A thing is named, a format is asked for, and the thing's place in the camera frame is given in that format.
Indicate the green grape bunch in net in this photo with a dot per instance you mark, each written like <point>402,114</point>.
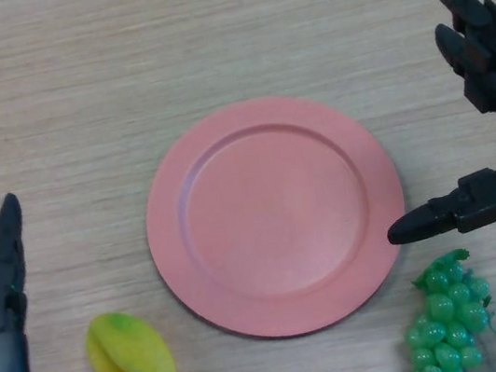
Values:
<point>442,311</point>

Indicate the pink round plate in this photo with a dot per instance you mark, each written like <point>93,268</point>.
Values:
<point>277,219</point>

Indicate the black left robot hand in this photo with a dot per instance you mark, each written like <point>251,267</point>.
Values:
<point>3,366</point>

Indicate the yellow starfruit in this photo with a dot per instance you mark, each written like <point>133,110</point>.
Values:
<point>127,346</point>

